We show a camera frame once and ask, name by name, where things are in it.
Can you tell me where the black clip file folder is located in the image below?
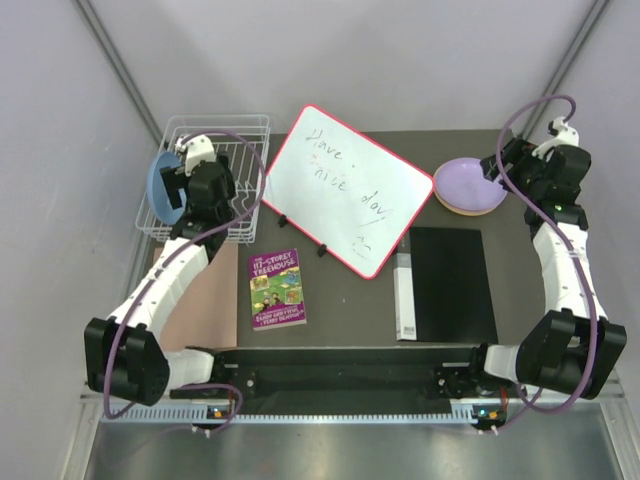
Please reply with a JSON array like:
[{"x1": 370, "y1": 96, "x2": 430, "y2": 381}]
[{"x1": 393, "y1": 227, "x2": 498, "y2": 344}]

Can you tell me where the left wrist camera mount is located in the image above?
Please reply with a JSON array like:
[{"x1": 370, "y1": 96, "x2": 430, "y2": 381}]
[{"x1": 174, "y1": 134, "x2": 217, "y2": 177}]

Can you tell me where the purple treehouse book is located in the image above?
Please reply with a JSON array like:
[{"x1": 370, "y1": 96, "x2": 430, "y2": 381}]
[{"x1": 248, "y1": 249, "x2": 307, "y2": 331}]

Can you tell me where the grey cable duct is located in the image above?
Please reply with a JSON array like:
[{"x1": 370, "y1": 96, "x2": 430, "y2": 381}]
[{"x1": 117, "y1": 404, "x2": 502, "y2": 425}]

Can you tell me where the blue plate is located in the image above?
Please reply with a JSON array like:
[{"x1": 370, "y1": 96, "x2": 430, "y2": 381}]
[{"x1": 146, "y1": 151, "x2": 187, "y2": 225}]

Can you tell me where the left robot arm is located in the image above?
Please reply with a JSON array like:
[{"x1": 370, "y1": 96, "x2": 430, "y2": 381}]
[{"x1": 84, "y1": 151, "x2": 236, "y2": 406}]

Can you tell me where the pink paper sheet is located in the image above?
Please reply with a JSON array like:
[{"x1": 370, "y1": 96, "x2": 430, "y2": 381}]
[{"x1": 159, "y1": 243, "x2": 239, "y2": 352}]

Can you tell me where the purple plate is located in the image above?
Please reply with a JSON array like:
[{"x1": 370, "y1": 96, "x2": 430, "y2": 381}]
[{"x1": 433, "y1": 157, "x2": 507, "y2": 210}]

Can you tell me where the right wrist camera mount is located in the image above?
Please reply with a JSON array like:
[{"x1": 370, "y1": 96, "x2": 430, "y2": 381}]
[{"x1": 532, "y1": 117, "x2": 579, "y2": 159}]

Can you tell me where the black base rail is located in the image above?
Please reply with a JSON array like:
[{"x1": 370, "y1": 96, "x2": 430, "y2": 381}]
[{"x1": 169, "y1": 346, "x2": 502, "y2": 400}]

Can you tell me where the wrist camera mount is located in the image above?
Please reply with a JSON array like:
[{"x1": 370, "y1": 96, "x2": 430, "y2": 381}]
[
  {"x1": 532, "y1": 117, "x2": 579, "y2": 159},
  {"x1": 174, "y1": 134, "x2": 217, "y2": 177}
]

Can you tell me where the white wire dish rack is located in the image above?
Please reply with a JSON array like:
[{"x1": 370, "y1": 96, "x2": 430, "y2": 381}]
[{"x1": 135, "y1": 114, "x2": 271, "y2": 244}]

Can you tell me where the pink plate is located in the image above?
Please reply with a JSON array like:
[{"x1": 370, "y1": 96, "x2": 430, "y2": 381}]
[{"x1": 440, "y1": 201, "x2": 497, "y2": 217}]

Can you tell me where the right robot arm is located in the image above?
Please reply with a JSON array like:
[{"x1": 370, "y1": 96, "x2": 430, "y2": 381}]
[{"x1": 466, "y1": 137, "x2": 627, "y2": 399}]

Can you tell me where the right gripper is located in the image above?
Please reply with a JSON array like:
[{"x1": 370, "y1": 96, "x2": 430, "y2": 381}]
[{"x1": 479, "y1": 137, "x2": 550, "y2": 199}]

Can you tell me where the pink framed whiteboard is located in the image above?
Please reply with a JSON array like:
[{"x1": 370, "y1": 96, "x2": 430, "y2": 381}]
[{"x1": 263, "y1": 105, "x2": 435, "y2": 279}]

